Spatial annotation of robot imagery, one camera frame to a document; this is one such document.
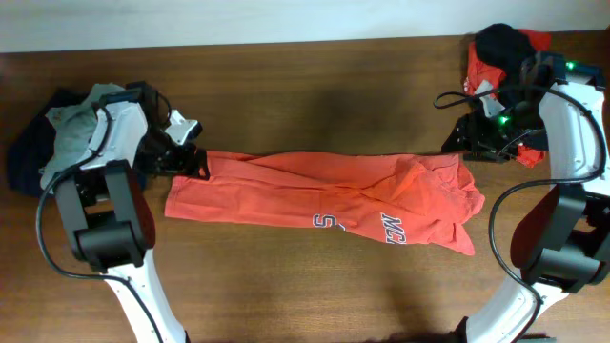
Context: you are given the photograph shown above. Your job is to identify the red soccer print t-shirt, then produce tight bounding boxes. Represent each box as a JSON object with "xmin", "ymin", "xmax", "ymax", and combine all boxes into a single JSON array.
[{"xmin": 164, "ymin": 151, "xmax": 485, "ymax": 256}]

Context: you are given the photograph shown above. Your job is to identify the navy blue folded garment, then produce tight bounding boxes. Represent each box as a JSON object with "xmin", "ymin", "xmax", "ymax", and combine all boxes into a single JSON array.
[{"xmin": 6, "ymin": 89, "xmax": 86, "ymax": 198}]

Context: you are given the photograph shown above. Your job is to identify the light grey crumpled shirt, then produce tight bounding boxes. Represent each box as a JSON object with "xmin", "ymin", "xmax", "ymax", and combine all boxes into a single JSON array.
[{"xmin": 40, "ymin": 83, "xmax": 124, "ymax": 189}]

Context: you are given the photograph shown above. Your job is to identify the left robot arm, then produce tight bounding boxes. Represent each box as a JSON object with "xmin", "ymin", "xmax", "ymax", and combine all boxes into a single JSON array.
[{"xmin": 44, "ymin": 81, "xmax": 210, "ymax": 342}]

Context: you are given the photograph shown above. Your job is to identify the red garment under pile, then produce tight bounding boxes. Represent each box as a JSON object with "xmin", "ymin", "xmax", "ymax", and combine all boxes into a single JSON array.
[{"xmin": 462, "ymin": 29, "xmax": 554, "ymax": 169}]

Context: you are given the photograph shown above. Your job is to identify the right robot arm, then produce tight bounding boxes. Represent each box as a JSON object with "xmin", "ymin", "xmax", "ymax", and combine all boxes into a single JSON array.
[{"xmin": 441, "ymin": 51, "xmax": 609, "ymax": 342}]

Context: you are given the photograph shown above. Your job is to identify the black garment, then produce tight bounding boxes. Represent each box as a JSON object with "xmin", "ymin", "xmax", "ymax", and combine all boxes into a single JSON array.
[{"xmin": 474, "ymin": 23, "xmax": 544, "ymax": 106}]

